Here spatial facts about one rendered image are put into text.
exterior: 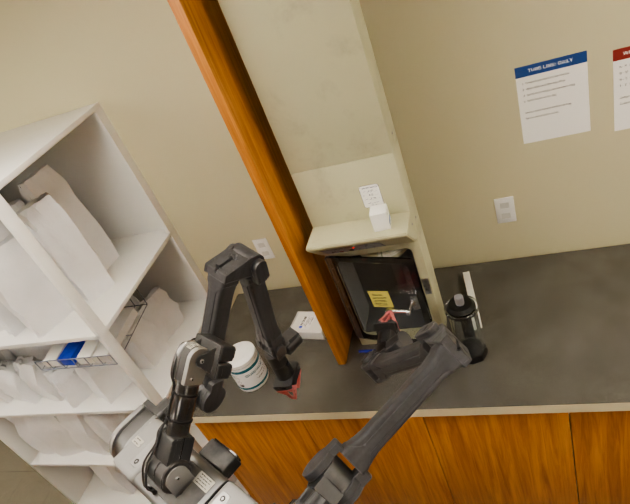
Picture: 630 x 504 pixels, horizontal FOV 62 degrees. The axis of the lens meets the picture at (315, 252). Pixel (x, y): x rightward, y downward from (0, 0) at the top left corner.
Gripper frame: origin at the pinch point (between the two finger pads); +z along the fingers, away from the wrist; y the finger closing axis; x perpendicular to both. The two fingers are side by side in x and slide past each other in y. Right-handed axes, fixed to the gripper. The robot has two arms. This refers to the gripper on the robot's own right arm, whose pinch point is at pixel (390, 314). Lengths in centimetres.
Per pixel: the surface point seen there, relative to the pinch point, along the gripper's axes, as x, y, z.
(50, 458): 200, -68, -10
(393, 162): -13, 48, 11
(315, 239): 16.0, 31.5, 3.6
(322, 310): 23.9, 2.3, 2.9
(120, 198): 120, 38, 52
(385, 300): 2.2, 0.7, 6.3
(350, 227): 5.1, 31.4, 7.1
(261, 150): 23, 62, 9
